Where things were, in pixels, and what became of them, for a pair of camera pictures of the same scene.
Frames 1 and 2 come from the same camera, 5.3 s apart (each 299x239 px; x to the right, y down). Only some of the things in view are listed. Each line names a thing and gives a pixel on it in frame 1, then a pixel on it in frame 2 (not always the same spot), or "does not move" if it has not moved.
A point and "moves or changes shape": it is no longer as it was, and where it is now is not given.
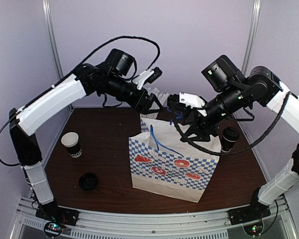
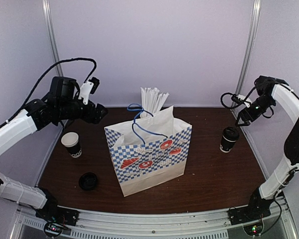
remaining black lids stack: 87,181 does not move
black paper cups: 70,140 does not move
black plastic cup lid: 231,134 does not move
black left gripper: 144,108 -> 96,118
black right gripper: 199,126 -> 243,113
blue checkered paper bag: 161,162 moves or changes shape
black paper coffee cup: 226,145 does not move
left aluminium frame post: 48,10 does not move
